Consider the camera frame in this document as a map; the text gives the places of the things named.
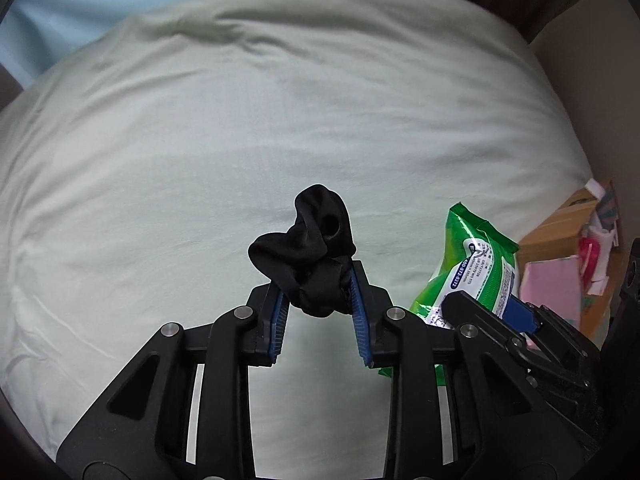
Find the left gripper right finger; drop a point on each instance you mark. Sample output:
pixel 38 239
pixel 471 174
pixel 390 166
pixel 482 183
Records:
pixel 461 407

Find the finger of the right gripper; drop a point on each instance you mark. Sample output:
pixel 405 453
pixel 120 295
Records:
pixel 563 361
pixel 530 317

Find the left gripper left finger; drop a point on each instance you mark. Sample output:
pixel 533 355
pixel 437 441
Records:
pixel 180 407

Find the green wet wipes pack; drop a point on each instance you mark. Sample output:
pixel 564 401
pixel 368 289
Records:
pixel 478 260

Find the magenta pouch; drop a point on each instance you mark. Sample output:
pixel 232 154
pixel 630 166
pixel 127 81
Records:
pixel 589 252

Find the black sock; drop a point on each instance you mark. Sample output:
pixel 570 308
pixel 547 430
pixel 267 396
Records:
pixel 311 261

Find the patterned cardboard box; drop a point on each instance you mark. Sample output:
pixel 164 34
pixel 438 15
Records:
pixel 550 266

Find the mint green bed sheet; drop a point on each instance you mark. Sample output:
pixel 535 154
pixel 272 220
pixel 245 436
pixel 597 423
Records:
pixel 136 173

